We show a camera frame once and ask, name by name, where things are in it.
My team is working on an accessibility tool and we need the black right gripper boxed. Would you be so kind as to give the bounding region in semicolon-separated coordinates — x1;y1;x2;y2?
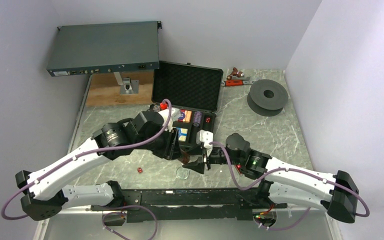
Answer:
182;143;243;174

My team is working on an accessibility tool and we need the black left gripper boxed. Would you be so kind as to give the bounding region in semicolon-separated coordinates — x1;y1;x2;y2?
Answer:
135;124;183;160

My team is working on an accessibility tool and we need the brown poker chip stack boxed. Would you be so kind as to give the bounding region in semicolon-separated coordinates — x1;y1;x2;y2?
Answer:
178;150;191;164

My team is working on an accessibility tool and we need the black poker set case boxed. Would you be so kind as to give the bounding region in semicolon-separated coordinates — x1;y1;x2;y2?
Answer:
151;61;224;153

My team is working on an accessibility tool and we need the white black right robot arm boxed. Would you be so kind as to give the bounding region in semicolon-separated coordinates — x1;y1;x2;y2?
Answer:
183;133;360;224

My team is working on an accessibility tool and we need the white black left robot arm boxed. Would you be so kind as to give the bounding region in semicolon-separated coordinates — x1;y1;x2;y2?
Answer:
15;108;182;221

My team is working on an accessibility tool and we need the blue card deck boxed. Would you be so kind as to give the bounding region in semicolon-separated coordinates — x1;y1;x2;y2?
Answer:
176;127;189;143

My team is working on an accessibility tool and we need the clear round dealer disc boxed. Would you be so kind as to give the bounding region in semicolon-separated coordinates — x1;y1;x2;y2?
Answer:
175;166;190;180

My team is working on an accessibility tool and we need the orange card deck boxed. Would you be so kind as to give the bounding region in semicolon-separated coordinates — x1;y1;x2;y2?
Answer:
177;109;193;123

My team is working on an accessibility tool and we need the red black triangle button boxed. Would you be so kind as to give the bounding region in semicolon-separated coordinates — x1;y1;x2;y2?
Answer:
235;164;241;173

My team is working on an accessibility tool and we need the purple poker chip stack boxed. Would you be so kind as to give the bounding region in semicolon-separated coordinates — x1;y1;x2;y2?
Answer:
192;111;203;128

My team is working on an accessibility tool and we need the red grey clamp tool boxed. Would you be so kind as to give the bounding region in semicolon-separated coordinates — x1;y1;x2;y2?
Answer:
221;77;253;87

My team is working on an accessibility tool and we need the black filament spool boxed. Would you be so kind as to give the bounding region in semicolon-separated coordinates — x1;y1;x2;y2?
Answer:
246;79;289;117

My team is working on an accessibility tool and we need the brown wooden board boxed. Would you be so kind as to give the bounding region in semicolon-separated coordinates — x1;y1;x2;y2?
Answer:
85;70;154;107

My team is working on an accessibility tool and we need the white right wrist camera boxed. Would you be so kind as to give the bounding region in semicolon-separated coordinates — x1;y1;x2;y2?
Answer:
196;129;214;149

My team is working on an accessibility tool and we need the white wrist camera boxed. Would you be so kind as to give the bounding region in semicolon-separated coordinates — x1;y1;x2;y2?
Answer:
196;129;214;149
158;102;182;123

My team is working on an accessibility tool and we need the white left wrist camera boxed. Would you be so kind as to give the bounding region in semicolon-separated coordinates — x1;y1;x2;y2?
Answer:
158;102;182;123

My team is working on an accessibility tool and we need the grey metal bracket stand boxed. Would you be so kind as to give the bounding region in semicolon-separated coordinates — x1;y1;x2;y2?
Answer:
114;72;139;95

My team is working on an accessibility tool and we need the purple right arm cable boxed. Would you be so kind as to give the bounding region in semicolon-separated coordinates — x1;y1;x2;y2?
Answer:
210;141;370;218

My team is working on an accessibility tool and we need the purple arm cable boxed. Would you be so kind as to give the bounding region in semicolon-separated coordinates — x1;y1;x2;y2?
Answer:
1;98;173;221
210;141;370;218

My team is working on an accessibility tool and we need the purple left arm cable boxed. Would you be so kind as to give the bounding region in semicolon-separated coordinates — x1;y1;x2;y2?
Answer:
1;98;173;221

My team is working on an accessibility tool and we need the grey rack network switch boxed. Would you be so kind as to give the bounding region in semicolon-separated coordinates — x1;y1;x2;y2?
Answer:
46;20;162;77

